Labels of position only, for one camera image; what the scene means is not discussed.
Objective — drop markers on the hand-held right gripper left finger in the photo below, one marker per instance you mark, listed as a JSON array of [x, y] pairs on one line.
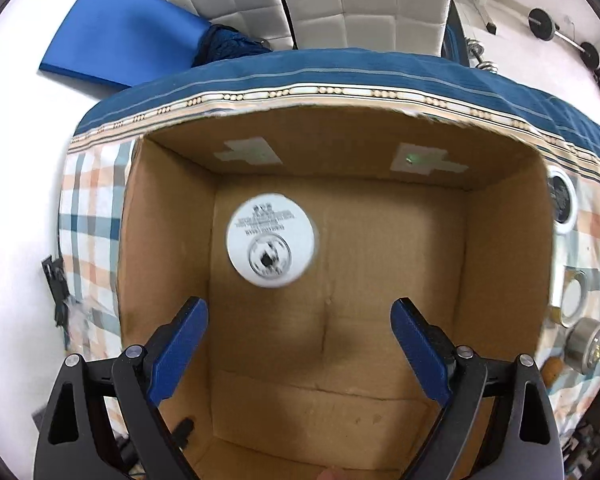
[[180, 350]]

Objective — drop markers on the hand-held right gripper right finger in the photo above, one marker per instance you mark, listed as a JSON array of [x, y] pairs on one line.
[[420, 350]]

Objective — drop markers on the cardboard box with blue print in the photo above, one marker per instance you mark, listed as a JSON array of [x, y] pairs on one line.
[[355, 260]]

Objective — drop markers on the white jar with printed lid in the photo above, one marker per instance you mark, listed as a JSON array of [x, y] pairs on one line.
[[270, 242]]

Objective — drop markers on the gold tin with white lid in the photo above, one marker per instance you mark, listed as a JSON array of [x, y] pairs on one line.
[[572, 295]]

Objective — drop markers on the silver round tin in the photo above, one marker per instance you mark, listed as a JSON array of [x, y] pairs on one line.
[[586, 344]]

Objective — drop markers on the white jar with black lid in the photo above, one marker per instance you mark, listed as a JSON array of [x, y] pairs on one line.
[[562, 200]]

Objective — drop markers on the clear plastic wrap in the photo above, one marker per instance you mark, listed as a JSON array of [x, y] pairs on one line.
[[77, 315]]

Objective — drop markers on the orange-brown lump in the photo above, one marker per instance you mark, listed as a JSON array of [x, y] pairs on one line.
[[550, 371]]

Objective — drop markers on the black plastic clip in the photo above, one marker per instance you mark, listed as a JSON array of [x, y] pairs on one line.
[[55, 280]]

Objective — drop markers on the checked bed cloth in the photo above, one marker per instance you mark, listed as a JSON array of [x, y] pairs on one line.
[[380, 72]]

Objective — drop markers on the chrome dumbbell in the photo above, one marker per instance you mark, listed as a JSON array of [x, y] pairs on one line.
[[482, 55]]

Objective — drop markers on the dark blue knitted cloth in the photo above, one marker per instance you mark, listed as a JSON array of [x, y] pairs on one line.
[[227, 45]]

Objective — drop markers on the blue foam mat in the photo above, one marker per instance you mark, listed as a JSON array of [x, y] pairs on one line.
[[115, 35]]

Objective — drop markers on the black barbell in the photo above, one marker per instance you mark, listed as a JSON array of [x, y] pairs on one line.
[[562, 35]]

